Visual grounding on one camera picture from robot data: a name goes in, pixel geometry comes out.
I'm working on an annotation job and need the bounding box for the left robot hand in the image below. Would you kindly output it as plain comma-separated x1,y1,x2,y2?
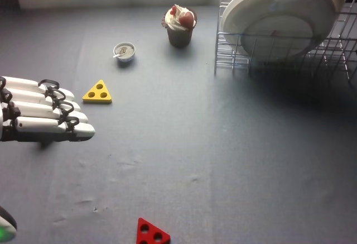
0,76,96,242

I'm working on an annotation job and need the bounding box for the yellow triangle block with holes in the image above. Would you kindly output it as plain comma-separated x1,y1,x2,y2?
82,79,113,104

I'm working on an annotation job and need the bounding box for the small white spoon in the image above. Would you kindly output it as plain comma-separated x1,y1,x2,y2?
113,47,129,59

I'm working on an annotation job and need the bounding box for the small white bowl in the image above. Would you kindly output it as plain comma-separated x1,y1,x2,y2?
113,41,137,63

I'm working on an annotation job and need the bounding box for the cupcake with red hearts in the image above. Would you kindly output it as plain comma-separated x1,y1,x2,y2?
160,3,199,48

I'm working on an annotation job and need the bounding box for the grey table cloth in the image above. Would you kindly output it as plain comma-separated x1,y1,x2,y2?
0,5,357,244

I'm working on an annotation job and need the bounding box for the red triangle block with holes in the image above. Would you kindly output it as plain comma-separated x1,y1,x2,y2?
136,217,171,244

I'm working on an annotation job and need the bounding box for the metal wire dish rack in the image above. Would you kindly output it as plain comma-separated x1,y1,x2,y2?
214,0,357,82

